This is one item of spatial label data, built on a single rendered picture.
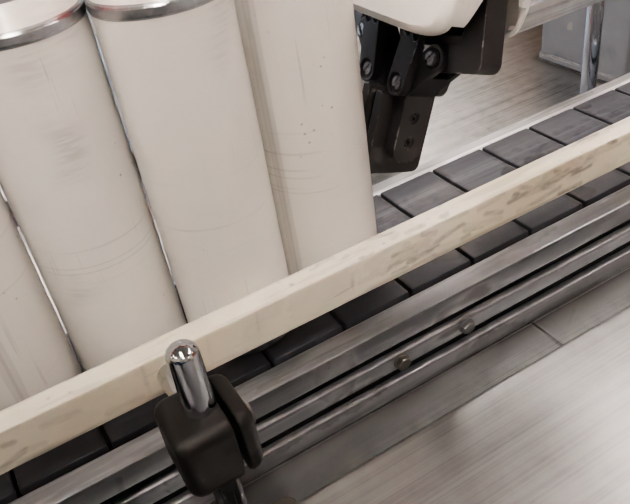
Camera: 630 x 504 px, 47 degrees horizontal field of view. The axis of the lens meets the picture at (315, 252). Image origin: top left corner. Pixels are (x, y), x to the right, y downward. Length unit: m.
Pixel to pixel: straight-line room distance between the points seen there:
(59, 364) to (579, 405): 0.21
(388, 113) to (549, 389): 0.14
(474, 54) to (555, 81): 0.36
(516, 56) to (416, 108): 0.38
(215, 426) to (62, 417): 0.07
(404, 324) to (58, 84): 0.18
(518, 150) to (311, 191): 0.18
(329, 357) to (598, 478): 0.12
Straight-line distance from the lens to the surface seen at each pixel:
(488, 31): 0.31
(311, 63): 0.29
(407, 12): 0.31
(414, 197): 0.42
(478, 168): 0.45
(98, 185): 0.29
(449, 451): 0.29
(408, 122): 0.35
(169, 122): 0.27
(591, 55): 0.60
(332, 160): 0.31
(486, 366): 0.39
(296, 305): 0.31
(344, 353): 0.33
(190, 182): 0.28
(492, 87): 0.67
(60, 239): 0.30
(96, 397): 0.30
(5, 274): 0.30
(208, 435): 0.26
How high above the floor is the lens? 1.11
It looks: 36 degrees down
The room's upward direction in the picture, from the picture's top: 10 degrees counter-clockwise
